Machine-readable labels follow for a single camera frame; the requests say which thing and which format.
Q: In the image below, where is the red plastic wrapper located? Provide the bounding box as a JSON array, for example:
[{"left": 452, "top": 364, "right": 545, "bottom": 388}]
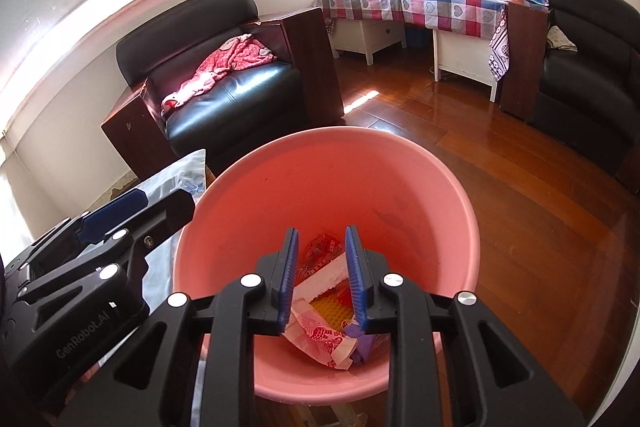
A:
[{"left": 300, "top": 232, "right": 351, "bottom": 278}]

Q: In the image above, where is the black leather armchair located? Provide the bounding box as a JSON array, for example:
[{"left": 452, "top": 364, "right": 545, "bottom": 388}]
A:
[
  {"left": 525, "top": 0, "right": 640, "bottom": 195},
  {"left": 101, "top": 0, "right": 346, "bottom": 178}
]

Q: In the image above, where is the red patterned paper cup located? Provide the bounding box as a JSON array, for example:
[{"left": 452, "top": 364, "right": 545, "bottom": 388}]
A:
[{"left": 285, "top": 254, "right": 363, "bottom": 372}]

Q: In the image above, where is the pink plastic basin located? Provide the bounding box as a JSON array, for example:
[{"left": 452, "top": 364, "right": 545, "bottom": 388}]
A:
[{"left": 172, "top": 125, "right": 482, "bottom": 407}]

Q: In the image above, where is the brown wooden cabinet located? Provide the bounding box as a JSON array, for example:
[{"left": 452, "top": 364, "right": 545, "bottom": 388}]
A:
[{"left": 499, "top": 0, "right": 551, "bottom": 118}]

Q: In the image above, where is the yellow foam net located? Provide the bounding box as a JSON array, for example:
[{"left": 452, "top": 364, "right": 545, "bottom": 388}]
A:
[{"left": 310, "top": 292, "right": 358, "bottom": 333}]

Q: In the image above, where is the white desk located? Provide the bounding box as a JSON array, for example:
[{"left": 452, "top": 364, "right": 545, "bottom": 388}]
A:
[{"left": 330, "top": 19, "right": 501, "bottom": 102}]

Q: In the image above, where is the purple face mask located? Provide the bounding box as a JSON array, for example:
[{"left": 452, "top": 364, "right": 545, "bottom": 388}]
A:
[{"left": 342, "top": 314, "right": 383, "bottom": 365}]

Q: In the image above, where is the beige cloth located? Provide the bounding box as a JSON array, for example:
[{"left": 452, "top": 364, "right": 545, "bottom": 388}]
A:
[{"left": 546, "top": 24, "right": 578, "bottom": 54}]

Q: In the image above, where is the light blue floral cloth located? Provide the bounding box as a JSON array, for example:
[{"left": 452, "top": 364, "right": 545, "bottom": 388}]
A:
[{"left": 85, "top": 148, "right": 208, "bottom": 308}]

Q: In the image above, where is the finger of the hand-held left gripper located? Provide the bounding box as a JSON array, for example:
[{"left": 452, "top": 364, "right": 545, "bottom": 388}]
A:
[
  {"left": 17, "top": 188, "right": 197, "bottom": 309},
  {"left": 27, "top": 188, "right": 148, "bottom": 270}
]

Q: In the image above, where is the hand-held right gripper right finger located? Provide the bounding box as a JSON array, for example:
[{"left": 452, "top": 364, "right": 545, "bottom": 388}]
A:
[{"left": 344, "top": 224, "right": 586, "bottom": 427}]

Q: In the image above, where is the checkered tablecloth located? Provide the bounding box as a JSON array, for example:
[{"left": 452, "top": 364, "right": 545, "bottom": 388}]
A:
[{"left": 315, "top": 0, "right": 511, "bottom": 82}]

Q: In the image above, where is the pink patterned clothing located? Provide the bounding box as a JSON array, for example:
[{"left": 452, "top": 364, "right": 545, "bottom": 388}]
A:
[{"left": 161, "top": 34, "right": 277, "bottom": 112}]

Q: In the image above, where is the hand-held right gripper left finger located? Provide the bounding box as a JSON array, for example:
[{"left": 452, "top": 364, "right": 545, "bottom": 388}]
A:
[{"left": 57, "top": 227, "right": 301, "bottom": 427}]

